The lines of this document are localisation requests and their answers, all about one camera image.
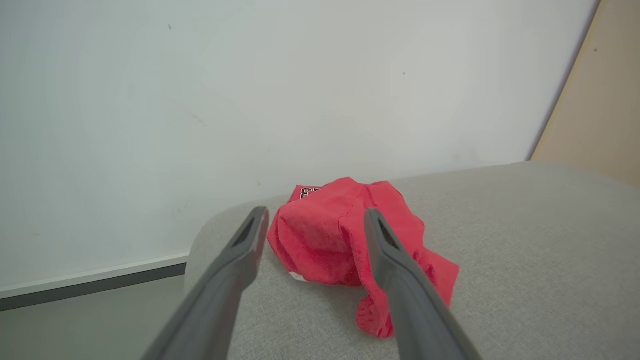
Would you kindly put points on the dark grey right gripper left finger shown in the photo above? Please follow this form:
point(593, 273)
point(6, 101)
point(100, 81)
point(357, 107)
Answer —
point(220, 295)

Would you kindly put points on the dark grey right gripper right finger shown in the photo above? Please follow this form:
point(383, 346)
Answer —
point(410, 295)

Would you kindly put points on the red garment with black print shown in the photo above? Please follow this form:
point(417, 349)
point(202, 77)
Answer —
point(320, 235)

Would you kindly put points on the grey and white baseboard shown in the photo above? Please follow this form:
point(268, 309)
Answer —
point(90, 281)

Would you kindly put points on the beige wooden panel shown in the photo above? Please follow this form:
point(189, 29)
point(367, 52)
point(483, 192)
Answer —
point(597, 95)

